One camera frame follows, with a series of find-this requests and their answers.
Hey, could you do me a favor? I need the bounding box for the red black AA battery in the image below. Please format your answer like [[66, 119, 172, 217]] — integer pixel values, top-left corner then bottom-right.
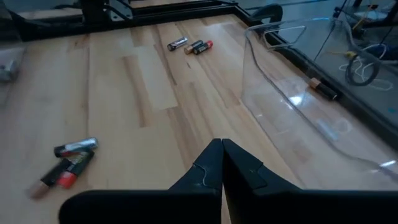
[[57, 151, 96, 190], [193, 40, 214, 55]]

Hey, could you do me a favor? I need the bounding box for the long black cable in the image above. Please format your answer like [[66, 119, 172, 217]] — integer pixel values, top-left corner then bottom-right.
[[312, 0, 349, 63]]

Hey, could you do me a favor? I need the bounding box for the black curved clamp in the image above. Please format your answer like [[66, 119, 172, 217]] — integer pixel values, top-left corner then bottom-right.
[[250, 3, 284, 24]]

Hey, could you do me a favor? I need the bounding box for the yellow cable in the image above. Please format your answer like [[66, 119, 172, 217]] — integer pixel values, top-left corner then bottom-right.
[[326, 49, 358, 60]]

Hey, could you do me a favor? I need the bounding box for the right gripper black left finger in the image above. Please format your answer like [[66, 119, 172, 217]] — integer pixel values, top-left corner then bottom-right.
[[169, 139, 223, 190]]

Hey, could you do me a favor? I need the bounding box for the white cable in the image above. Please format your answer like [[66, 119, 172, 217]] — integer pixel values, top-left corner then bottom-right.
[[338, 43, 396, 91]]

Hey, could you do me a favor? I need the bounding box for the coiled black cable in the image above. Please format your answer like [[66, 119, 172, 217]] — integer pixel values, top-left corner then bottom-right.
[[345, 43, 382, 87]]

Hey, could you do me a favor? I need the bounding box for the copper black AA battery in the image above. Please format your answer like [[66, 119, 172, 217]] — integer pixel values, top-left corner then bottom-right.
[[183, 39, 204, 55], [27, 158, 72, 200], [307, 77, 339, 101]]

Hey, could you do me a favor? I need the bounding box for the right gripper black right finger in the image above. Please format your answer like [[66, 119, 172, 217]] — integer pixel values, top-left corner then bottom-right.
[[223, 139, 301, 191]]

